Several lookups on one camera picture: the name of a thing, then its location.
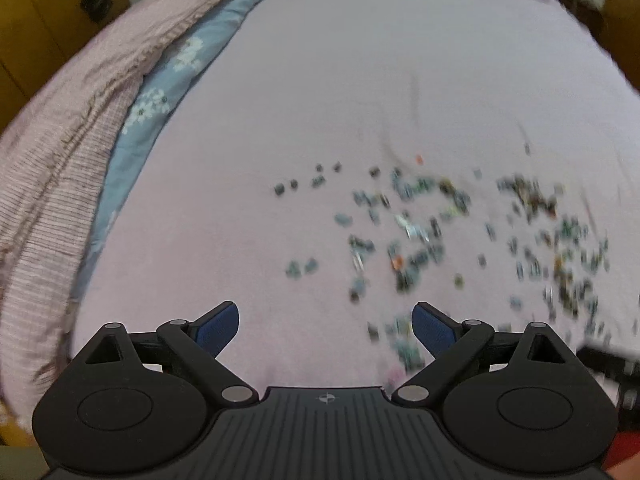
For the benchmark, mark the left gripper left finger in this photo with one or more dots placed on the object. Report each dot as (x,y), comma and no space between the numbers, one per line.
(192,349)

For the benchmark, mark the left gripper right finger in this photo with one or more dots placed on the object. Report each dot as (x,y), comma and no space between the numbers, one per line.
(455,347)

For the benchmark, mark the scattered toy bricks on bed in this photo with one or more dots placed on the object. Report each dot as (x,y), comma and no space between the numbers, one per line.
(538,258)

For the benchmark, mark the pink bed sheet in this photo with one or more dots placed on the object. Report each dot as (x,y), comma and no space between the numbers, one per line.
(285,148)

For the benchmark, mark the pink checked quilt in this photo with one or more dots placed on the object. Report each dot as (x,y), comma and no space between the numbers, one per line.
(54,157)

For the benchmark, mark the blue floral blanket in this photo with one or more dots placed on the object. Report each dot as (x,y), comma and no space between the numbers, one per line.
(179,68)

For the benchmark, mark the yellow wooden wardrobe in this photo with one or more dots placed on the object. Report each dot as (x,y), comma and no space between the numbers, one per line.
(39,36)

